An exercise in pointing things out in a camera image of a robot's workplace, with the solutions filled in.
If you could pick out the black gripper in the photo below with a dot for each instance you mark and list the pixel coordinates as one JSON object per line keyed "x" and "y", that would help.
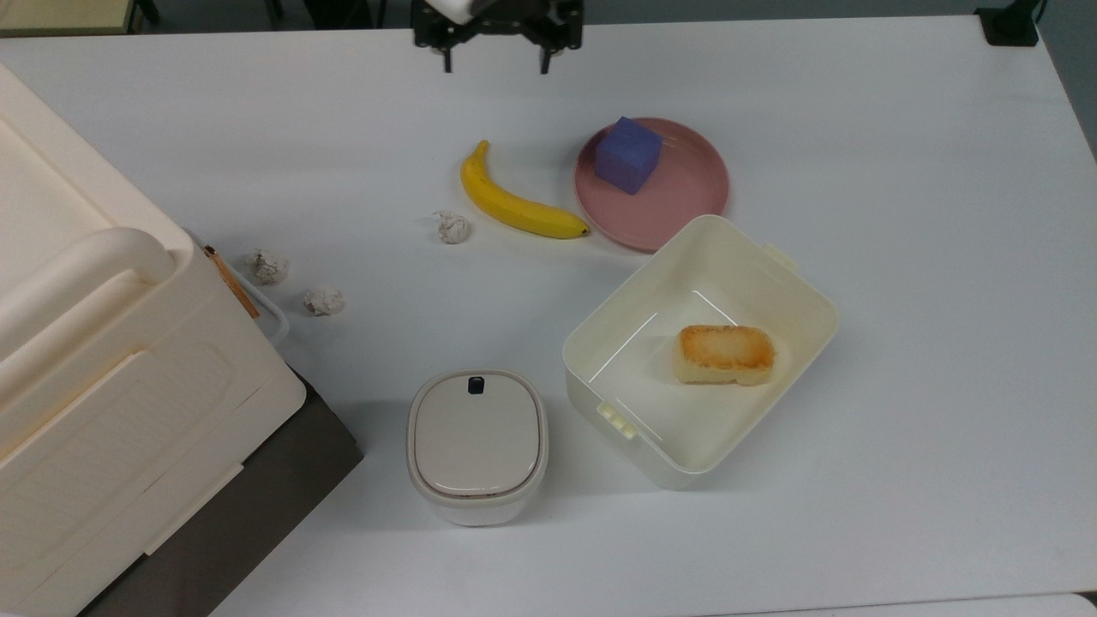
{"x": 548, "y": 17}

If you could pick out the purple foam cube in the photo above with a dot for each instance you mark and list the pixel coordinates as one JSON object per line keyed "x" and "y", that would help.
{"x": 628, "y": 155}

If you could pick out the yellow banana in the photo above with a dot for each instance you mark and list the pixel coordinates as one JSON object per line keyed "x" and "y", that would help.
{"x": 506, "y": 204}

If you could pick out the crumpled white paper ball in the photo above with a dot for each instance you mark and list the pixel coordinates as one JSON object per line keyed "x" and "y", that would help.
{"x": 452, "y": 227}
{"x": 268, "y": 266}
{"x": 324, "y": 300}

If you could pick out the pink round plate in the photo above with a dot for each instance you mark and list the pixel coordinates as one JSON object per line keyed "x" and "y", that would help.
{"x": 681, "y": 193}

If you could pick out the clear plastic container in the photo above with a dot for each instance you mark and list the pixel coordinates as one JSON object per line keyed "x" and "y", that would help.
{"x": 272, "y": 313}

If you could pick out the brown wooden stick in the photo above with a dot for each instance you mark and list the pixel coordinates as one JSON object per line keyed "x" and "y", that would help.
{"x": 231, "y": 283}

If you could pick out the toasted bread piece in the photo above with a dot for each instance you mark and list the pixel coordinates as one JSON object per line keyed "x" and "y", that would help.
{"x": 725, "y": 353}

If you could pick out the small white lidded bin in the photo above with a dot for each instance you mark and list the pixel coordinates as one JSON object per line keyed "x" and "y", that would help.
{"x": 476, "y": 446}

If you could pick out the cream open plastic box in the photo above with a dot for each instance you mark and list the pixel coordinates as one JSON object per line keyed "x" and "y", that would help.
{"x": 686, "y": 411}

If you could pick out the wooden desk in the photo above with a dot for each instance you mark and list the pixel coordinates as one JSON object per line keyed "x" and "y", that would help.
{"x": 60, "y": 15}

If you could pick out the large cream storage box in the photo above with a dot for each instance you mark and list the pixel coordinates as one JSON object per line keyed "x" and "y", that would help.
{"x": 111, "y": 386}

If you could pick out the dark grey platform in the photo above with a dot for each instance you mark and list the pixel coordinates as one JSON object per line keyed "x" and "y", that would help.
{"x": 257, "y": 506}

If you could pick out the black table clamp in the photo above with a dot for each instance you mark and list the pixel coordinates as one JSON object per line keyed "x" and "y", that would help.
{"x": 1010, "y": 24}

